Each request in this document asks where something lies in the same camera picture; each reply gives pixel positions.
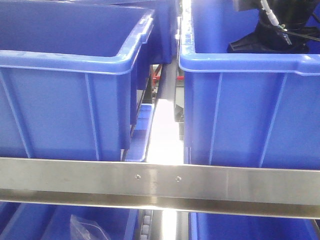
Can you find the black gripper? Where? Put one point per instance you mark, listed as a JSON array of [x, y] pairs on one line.
[[281, 26]]

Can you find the target blue plastic bin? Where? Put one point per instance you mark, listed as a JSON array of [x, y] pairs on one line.
[[245, 109]]

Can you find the blue bin below right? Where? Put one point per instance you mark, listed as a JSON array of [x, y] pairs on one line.
[[205, 226]]

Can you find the blue bin below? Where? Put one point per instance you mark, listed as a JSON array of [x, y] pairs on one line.
[[205, 226], [27, 221]]

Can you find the neighbouring blue plastic bin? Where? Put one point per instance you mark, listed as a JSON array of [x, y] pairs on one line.
[[68, 78]]

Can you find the clear plastic bag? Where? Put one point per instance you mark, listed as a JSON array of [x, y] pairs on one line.
[[84, 229]]

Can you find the blue bin below left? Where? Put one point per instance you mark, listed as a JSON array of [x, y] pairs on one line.
[[27, 221]]

